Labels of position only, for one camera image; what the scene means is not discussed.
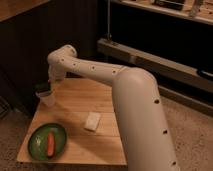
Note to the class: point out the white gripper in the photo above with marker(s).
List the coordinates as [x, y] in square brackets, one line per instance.
[55, 74]

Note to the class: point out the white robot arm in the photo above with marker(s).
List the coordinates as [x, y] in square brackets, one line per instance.
[139, 113]

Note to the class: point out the white ceramic cup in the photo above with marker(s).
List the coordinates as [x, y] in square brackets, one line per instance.
[46, 98]

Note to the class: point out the wooden board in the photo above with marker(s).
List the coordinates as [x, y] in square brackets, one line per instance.
[75, 99]

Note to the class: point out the white sponge block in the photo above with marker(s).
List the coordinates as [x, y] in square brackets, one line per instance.
[92, 121]

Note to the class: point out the orange carrot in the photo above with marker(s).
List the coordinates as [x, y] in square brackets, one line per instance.
[50, 144]

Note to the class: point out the green plate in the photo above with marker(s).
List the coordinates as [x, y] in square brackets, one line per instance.
[37, 144]

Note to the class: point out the vertical metal pole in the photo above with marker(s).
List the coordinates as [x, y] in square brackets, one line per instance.
[108, 20]

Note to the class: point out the grey metal rail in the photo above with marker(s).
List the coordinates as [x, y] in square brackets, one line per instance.
[164, 67]

